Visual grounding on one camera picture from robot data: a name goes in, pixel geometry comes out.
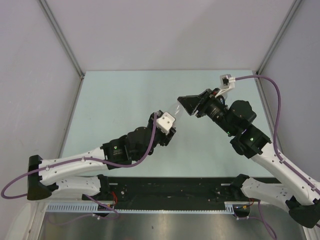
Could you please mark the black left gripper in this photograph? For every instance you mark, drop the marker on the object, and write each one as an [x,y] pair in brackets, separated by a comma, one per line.
[165,138]

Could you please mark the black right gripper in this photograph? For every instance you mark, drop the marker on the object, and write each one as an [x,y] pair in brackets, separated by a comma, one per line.
[203,101]

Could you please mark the clear bottle red white label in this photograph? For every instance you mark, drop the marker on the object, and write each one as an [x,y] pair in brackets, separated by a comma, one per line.
[176,111]

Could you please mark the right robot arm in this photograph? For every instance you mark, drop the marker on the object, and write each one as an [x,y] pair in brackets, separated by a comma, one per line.
[298,195]

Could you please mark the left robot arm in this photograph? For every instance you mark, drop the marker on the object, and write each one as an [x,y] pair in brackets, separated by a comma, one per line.
[49,176]

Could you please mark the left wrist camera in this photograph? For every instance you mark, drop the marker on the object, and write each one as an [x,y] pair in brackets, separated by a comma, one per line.
[165,122]

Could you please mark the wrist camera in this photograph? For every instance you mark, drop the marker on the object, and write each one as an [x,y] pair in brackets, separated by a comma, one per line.
[227,84]
[165,122]

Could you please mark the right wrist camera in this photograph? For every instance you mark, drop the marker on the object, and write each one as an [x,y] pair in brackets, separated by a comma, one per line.
[227,84]

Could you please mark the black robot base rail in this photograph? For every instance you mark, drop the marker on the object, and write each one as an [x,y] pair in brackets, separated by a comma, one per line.
[174,193]

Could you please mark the white slotted cable duct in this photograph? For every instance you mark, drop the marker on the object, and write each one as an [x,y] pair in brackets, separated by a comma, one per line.
[94,208]

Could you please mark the right aluminium frame post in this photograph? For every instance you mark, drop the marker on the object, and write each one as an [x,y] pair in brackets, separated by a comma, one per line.
[289,17]

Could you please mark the aluminium frame post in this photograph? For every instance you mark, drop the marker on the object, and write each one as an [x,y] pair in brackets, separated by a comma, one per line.
[289,17]
[48,13]

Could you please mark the left aluminium frame post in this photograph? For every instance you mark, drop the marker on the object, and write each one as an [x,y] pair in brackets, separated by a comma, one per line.
[48,13]

